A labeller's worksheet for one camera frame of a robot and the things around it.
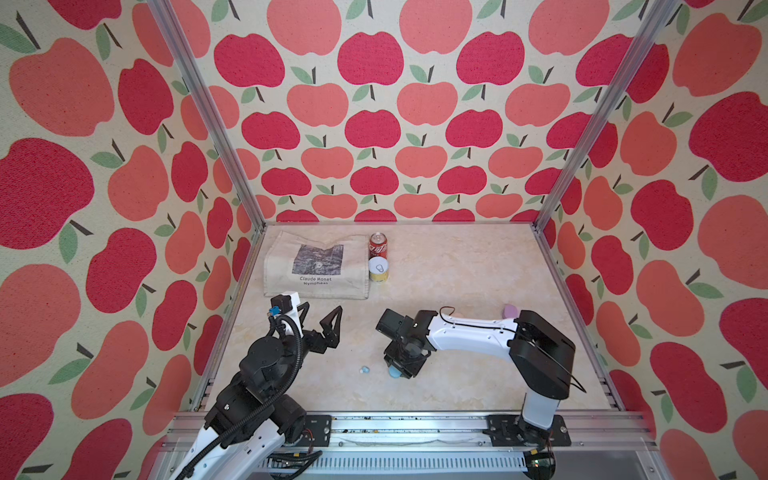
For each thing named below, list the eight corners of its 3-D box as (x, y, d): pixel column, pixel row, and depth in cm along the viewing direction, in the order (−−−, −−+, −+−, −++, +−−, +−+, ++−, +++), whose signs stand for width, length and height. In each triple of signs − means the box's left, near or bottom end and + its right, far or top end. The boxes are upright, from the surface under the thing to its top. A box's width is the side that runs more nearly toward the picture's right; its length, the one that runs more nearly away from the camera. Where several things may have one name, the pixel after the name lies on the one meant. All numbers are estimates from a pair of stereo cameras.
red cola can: (370, 266, 111) (368, 244, 101) (370, 254, 115) (369, 232, 105) (387, 266, 111) (387, 244, 101) (386, 254, 115) (387, 232, 105)
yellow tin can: (368, 283, 105) (368, 274, 100) (369, 265, 110) (368, 255, 106) (388, 283, 105) (388, 274, 100) (388, 265, 110) (388, 255, 106)
